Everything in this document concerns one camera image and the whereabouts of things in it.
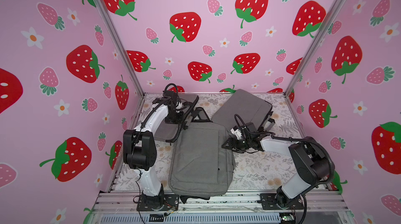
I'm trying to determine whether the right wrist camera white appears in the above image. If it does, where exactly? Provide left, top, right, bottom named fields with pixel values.
left=230, top=127, right=244, bottom=140

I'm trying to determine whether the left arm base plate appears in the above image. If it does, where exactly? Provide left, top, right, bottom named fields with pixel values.
left=136, top=194, right=179, bottom=211

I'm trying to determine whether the aluminium front rail frame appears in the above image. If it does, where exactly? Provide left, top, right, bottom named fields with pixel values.
left=88, top=190, right=356, bottom=224

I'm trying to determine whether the grey laptop bag with handles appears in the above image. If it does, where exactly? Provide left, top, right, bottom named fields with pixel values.
left=153, top=91, right=211, bottom=143

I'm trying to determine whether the floral table mat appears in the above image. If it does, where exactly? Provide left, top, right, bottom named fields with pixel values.
left=112, top=94, right=301, bottom=191

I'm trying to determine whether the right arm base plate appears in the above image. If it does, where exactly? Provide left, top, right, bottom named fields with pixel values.
left=257, top=193, right=304, bottom=210

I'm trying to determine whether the grey laptop sleeve at back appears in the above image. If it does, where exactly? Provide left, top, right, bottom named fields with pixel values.
left=212, top=89, right=275, bottom=131

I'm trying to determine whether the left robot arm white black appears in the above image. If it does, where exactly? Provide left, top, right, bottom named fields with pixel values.
left=123, top=83, right=185, bottom=208

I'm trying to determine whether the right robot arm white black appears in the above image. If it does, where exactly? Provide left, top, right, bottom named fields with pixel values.
left=221, top=123, right=335, bottom=209

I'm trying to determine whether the large grey backpack bag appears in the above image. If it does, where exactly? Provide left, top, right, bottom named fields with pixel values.
left=169, top=122, right=236, bottom=204

